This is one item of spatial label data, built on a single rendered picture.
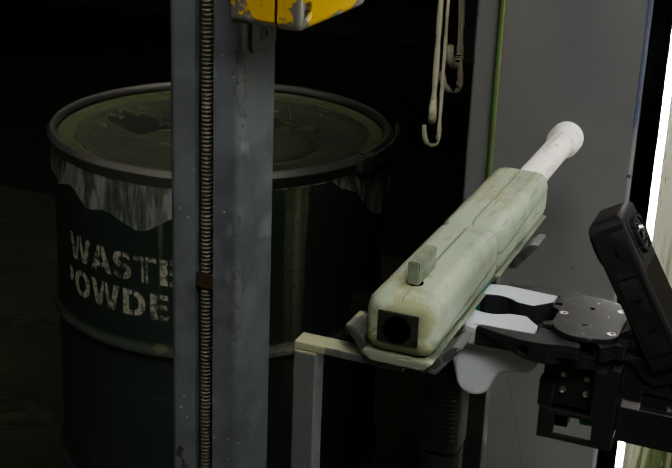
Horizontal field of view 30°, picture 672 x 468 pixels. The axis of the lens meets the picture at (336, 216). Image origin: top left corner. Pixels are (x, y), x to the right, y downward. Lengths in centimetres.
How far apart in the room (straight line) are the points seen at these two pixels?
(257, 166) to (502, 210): 19
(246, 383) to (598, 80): 54
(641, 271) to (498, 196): 18
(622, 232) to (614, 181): 51
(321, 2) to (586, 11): 51
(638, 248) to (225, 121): 30
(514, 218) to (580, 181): 40
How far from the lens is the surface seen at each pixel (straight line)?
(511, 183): 102
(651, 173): 135
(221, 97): 90
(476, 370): 90
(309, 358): 85
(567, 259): 139
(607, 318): 89
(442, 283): 82
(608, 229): 84
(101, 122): 217
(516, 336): 86
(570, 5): 132
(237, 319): 95
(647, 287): 85
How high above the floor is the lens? 146
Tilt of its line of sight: 20 degrees down
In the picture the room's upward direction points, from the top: 2 degrees clockwise
